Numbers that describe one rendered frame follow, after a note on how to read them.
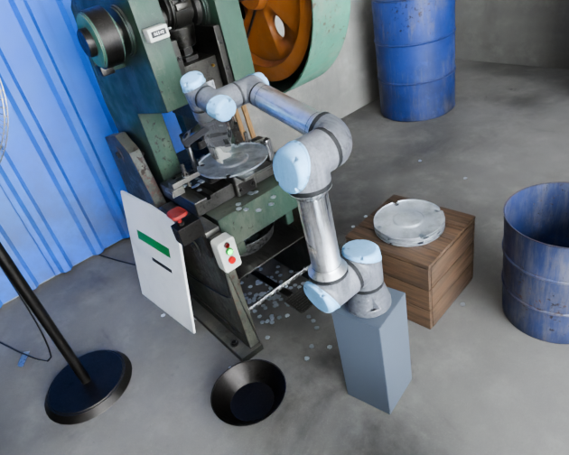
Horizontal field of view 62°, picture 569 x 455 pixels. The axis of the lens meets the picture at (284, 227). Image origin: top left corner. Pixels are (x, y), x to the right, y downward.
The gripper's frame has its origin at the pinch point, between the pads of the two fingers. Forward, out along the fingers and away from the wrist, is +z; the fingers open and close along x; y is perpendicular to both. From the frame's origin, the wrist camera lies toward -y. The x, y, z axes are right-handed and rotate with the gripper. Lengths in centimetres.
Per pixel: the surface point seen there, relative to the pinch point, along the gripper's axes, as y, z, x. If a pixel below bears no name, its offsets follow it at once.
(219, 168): -3.9, 11.9, 8.2
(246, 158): 6.3, 12.6, 12.0
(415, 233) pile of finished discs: 68, 47, -11
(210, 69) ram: 0.8, -17.5, 29.7
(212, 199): -8.7, 19.1, -0.6
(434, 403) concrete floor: 63, 68, -72
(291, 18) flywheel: 32, -21, 45
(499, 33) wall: 196, 151, 259
